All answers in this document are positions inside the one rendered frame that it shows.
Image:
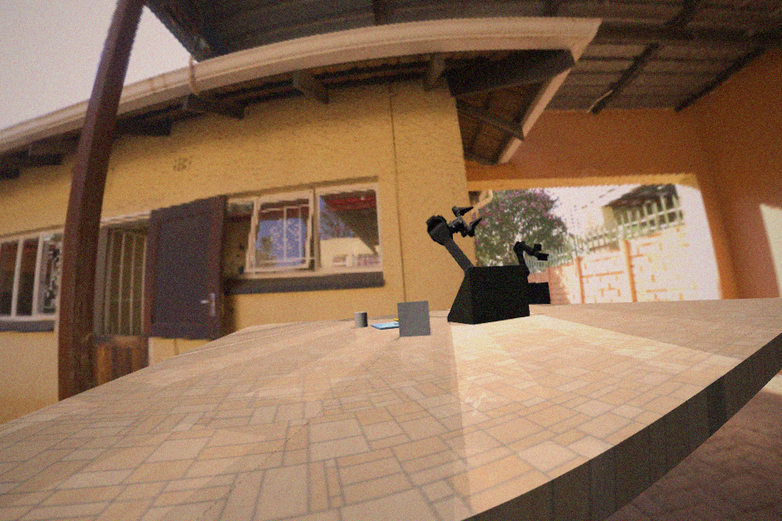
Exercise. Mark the light blue mat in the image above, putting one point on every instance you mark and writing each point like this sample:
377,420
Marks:
384,326

